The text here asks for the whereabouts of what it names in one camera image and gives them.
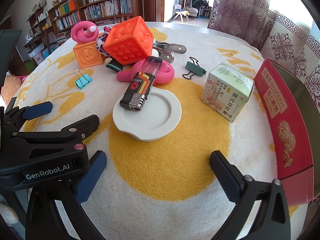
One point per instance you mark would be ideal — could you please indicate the silver metal spring clamp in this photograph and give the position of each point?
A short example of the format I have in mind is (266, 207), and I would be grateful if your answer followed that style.
(165, 50)

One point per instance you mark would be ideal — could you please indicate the small wooden stool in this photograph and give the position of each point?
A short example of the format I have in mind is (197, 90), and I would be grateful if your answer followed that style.
(182, 14)

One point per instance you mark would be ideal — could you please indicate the red biscuit tin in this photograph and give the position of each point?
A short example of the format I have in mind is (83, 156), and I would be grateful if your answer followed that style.
(294, 122)

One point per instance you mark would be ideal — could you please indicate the light orange embossed cube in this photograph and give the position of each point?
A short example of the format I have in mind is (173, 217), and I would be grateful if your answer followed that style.
(87, 55)

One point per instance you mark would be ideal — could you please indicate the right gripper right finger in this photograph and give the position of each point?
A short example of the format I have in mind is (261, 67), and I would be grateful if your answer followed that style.
(228, 175)

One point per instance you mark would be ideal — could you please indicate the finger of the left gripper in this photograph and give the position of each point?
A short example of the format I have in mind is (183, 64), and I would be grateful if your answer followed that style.
(35, 111)
(81, 129)

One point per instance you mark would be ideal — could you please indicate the white green medicine box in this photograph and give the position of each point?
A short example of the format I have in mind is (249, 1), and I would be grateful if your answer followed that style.
(227, 90)

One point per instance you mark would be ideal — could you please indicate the red-orange embossed cube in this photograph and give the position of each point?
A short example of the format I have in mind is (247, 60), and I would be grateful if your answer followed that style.
(129, 41)

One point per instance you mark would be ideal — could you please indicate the teal binder clip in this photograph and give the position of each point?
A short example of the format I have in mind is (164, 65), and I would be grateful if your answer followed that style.
(82, 80)

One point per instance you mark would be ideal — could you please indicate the leopard print plush toy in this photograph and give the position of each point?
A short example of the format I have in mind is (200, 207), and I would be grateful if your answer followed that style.
(100, 41)

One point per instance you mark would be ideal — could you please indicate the black orange lighter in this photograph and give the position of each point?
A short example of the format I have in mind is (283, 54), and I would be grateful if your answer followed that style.
(139, 88)

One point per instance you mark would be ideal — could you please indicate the dark green binder clip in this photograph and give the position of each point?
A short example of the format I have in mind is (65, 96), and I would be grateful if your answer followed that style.
(193, 68)

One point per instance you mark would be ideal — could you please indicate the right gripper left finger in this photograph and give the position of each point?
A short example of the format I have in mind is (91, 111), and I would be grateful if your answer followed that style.
(88, 181)

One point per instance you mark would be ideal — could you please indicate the white yellow towel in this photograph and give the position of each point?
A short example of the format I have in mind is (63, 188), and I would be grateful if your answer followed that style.
(163, 189)

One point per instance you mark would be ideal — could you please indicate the dark green cosmetic tube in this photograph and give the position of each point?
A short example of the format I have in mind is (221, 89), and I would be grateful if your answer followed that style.
(115, 65)

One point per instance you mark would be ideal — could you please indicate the wooden bookshelf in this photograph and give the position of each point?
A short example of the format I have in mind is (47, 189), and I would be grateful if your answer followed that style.
(54, 26)

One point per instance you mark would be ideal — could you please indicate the panda squishy toy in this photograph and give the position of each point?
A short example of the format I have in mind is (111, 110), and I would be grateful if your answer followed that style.
(154, 53)

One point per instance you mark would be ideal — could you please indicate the patterned purple curtain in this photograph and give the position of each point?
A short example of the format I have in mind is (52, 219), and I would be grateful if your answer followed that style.
(278, 29)

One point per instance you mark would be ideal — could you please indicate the pink knotted foam tube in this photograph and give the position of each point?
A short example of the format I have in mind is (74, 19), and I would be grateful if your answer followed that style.
(165, 74)

